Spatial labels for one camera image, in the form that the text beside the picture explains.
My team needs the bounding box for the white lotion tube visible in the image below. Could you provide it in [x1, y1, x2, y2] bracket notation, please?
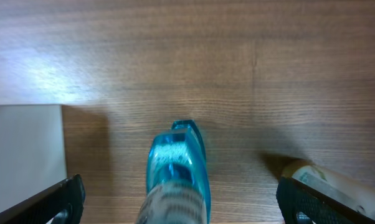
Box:
[279, 159, 375, 220]

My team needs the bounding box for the blue mouthwash bottle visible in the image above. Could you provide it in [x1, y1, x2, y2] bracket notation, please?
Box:
[136, 119, 211, 224]

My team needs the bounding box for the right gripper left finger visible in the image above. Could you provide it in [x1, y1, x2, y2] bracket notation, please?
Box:
[0, 174, 85, 224]

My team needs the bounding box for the white cardboard box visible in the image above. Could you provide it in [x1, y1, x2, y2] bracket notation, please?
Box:
[0, 105, 67, 213]

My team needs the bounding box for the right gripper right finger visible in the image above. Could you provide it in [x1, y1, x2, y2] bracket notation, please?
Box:
[276, 177, 375, 224]

